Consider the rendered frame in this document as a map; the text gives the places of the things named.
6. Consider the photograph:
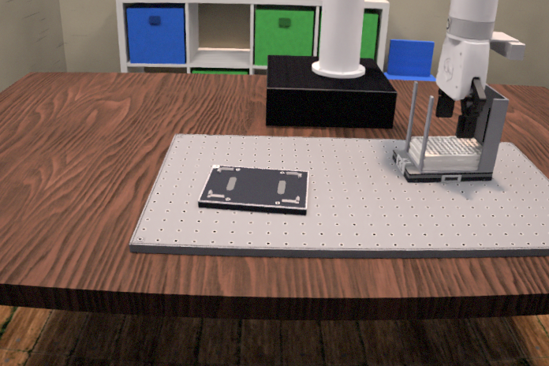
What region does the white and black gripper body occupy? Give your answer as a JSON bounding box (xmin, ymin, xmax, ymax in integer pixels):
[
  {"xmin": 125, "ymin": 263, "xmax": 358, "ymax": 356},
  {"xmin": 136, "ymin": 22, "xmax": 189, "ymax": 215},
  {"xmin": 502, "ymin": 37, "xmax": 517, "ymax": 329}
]
[{"xmin": 436, "ymin": 33, "xmax": 491, "ymax": 101}]

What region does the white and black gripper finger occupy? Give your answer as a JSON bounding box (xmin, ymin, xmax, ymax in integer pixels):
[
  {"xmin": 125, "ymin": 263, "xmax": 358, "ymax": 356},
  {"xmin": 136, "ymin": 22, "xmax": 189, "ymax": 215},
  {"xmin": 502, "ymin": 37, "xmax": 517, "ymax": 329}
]
[
  {"xmin": 435, "ymin": 89, "xmax": 455, "ymax": 118},
  {"xmin": 455, "ymin": 77, "xmax": 487, "ymax": 138}
]

